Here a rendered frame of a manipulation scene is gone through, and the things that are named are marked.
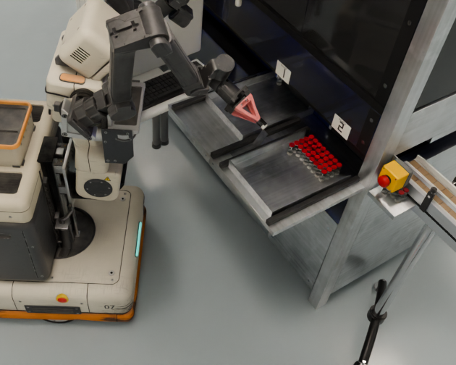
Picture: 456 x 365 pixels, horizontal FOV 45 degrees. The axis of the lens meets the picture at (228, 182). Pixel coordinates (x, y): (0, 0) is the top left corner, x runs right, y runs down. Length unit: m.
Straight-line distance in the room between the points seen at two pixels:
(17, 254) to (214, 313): 0.93
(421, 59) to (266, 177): 0.65
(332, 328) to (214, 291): 0.57
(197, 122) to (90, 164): 0.43
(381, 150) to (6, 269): 1.48
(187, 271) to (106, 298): 0.51
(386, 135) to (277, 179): 0.40
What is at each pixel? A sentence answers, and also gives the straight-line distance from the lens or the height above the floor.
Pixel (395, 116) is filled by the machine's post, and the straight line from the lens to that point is 1.77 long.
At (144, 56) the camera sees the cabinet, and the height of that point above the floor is 0.89.
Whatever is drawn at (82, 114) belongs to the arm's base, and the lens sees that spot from 1.63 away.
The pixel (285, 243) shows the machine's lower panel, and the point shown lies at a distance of 2.63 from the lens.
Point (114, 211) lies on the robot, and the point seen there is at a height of 0.28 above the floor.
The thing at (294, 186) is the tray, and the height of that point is 0.88.
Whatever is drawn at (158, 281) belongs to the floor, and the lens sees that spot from 2.68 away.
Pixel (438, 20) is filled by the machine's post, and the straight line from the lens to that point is 1.58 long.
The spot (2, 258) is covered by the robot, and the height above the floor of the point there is 0.47.
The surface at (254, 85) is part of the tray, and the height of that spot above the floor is 0.88.
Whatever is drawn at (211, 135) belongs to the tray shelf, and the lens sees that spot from 2.04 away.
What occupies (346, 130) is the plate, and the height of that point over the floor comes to 1.02.
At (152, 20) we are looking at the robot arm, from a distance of 1.28.
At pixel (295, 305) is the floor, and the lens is 2.68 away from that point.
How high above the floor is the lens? 2.30
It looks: 49 degrees down
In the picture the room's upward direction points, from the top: 8 degrees clockwise
